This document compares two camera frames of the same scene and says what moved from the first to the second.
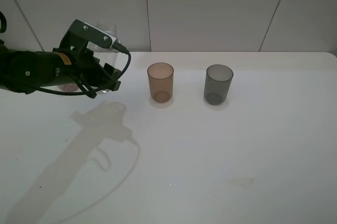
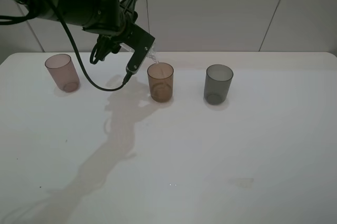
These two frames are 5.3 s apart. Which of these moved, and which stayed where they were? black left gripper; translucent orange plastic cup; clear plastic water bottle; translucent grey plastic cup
Moved: clear plastic water bottle; black left gripper
Stayed: translucent grey plastic cup; translucent orange plastic cup
